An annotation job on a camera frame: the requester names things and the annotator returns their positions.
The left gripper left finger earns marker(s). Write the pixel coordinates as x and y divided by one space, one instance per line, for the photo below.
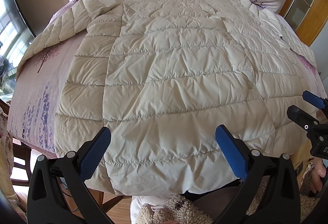
91 153

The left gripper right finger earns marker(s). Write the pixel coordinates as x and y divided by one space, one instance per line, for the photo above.
232 150

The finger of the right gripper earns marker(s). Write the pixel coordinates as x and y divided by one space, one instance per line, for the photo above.
301 118
318 102

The cream quilted down jacket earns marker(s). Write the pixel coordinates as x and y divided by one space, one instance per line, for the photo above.
162 75

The person's right hand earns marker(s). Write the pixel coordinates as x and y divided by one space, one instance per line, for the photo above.
317 173

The pink floral bed sheet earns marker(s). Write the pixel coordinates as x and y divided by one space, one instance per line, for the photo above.
36 96

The wooden headboard frame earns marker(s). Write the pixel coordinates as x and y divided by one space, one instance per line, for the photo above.
307 18

